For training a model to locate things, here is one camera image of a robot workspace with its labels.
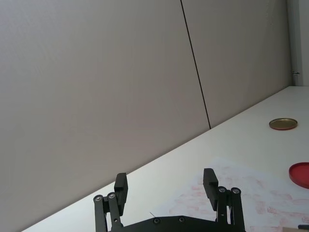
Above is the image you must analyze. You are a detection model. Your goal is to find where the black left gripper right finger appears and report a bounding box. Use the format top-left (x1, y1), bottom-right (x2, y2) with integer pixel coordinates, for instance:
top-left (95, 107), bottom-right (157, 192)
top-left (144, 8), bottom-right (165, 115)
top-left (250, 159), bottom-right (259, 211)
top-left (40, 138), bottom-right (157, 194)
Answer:
top-left (203, 168), bottom-right (246, 232)

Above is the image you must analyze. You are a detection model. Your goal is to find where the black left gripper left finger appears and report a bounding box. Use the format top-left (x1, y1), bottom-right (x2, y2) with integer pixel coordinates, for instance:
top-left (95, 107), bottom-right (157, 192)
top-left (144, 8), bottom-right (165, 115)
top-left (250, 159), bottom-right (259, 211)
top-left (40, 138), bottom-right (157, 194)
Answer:
top-left (93, 172), bottom-right (128, 232)

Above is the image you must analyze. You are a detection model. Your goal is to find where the white sheet with red stains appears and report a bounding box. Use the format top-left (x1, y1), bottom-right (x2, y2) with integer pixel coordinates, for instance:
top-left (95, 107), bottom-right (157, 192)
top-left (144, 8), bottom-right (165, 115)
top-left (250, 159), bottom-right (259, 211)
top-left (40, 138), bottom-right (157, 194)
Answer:
top-left (154, 157), bottom-right (309, 232)

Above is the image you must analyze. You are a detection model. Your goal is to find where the brown cardboard piece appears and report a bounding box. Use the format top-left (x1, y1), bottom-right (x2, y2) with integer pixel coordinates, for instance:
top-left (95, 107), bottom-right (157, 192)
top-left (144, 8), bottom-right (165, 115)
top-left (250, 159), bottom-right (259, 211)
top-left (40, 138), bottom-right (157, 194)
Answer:
top-left (281, 226), bottom-right (309, 232)

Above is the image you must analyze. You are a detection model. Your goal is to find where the round red plastic lid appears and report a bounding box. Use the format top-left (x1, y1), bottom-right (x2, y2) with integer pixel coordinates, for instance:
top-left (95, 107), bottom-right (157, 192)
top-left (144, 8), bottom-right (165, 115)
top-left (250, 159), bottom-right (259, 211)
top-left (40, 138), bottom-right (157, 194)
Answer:
top-left (288, 162), bottom-right (309, 189)

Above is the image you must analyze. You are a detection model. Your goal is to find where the round gold metal lid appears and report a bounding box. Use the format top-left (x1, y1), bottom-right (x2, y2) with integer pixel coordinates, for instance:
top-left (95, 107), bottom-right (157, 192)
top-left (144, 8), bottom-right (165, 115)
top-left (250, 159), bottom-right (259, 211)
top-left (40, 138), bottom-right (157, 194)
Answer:
top-left (269, 117), bottom-right (298, 131)

